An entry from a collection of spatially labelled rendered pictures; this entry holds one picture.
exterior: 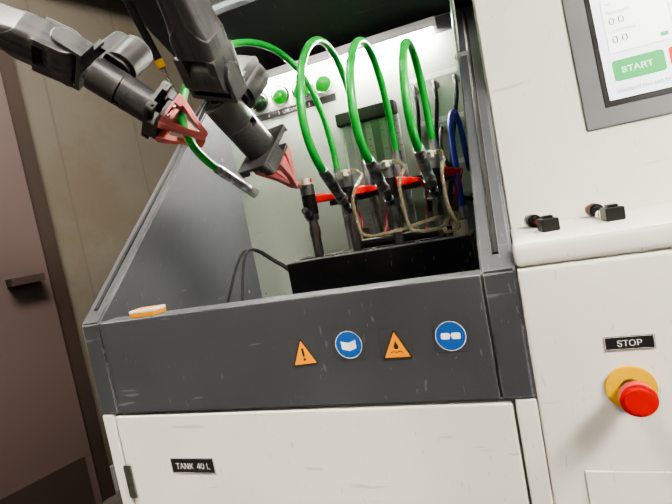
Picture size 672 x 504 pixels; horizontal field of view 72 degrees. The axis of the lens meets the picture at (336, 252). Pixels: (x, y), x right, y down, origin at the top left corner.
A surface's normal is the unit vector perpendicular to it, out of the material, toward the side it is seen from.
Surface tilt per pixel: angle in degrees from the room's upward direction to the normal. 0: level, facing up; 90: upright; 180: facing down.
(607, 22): 76
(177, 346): 90
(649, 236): 90
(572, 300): 90
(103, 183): 90
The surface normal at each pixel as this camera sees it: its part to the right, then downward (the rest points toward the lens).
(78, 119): 0.80, -0.11
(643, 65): -0.37, -0.11
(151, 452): -0.33, 0.14
